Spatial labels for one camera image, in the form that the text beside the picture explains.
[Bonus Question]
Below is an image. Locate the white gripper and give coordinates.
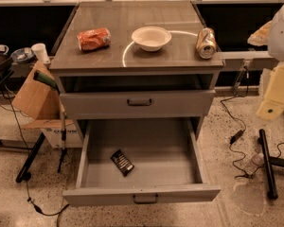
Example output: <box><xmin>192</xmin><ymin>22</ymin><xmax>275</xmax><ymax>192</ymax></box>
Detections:
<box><xmin>256</xmin><ymin>62</ymin><xmax>284</xmax><ymax>120</ymax></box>

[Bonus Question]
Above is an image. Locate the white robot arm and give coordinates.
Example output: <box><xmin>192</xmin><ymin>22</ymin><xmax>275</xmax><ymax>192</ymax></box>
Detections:
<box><xmin>247</xmin><ymin>5</ymin><xmax>284</xmax><ymax>120</ymax></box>

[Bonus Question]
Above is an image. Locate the grey drawer cabinet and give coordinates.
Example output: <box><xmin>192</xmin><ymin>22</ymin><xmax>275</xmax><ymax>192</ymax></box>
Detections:
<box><xmin>51</xmin><ymin>0</ymin><xmax>223</xmax><ymax>132</ymax></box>

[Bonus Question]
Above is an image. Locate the open grey middle drawer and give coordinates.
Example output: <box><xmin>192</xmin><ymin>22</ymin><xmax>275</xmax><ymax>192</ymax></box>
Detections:
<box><xmin>63</xmin><ymin>118</ymin><xmax>220</xmax><ymax>206</ymax></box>

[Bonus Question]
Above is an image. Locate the closed grey upper drawer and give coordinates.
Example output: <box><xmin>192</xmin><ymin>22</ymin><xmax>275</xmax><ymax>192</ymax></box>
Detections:
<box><xmin>61</xmin><ymin>90</ymin><xmax>215</xmax><ymax>119</ymax></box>

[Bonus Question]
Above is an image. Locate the gold soda can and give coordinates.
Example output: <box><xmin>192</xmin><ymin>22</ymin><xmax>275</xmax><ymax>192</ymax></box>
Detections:
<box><xmin>196</xmin><ymin>27</ymin><xmax>217</xmax><ymax>60</ymax></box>

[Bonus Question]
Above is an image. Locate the black chair leg base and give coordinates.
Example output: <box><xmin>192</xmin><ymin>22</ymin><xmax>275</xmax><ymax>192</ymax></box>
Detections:
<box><xmin>258</xmin><ymin>129</ymin><xmax>284</xmax><ymax>200</ymax></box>

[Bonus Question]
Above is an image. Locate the white paper bowl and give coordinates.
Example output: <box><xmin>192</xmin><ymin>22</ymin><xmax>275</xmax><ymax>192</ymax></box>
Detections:
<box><xmin>132</xmin><ymin>26</ymin><xmax>171</xmax><ymax>52</ymax></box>

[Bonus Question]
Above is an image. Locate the crushed orange soda can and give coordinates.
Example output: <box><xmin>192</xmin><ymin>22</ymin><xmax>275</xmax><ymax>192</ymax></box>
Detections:
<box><xmin>77</xmin><ymin>27</ymin><xmax>111</xmax><ymax>51</ymax></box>

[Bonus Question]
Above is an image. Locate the white printed box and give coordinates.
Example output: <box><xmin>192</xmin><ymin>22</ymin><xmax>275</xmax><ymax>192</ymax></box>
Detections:
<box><xmin>41</xmin><ymin>123</ymin><xmax>83</xmax><ymax>149</ymax></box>

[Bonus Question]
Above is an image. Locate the white paper cup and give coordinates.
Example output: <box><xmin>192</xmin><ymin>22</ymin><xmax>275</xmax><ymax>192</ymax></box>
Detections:
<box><xmin>31</xmin><ymin>43</ymin><xmax>50</xmax><ymax>64</ymax></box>

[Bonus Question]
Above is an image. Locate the brown cardboard box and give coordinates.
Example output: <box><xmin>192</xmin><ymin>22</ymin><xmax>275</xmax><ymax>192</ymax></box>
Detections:
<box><xmin>12</xmin><ymin>61</ymin><xmax>62</xmax><ymax>129</ymax></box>

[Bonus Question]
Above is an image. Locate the blue bowl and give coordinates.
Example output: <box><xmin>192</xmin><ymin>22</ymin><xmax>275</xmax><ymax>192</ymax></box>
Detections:
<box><xmin>11</xmin><ymin>47</ymin><xmax>35</xmax><ymax>63</ymax></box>

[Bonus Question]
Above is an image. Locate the black table leg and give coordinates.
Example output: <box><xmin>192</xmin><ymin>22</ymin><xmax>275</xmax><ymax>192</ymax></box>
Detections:
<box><xmin>16</xmin><ymin>133</ymin><xmax>45</xmax><ymax>183</ymax></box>

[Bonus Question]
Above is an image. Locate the black power adapter cable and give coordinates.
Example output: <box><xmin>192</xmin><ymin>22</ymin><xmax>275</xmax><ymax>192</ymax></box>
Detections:
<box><xmin>220</xmin><ymin>96</ymin><xmax>263</xmax><ymax>180</ymax></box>

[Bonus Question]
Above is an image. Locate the black floor cable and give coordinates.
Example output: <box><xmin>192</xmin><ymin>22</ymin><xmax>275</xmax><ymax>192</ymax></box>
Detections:
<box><xmin>25</xmin><ymin>180</ymin><xmax>70</xmax><ymax>218</ymax></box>

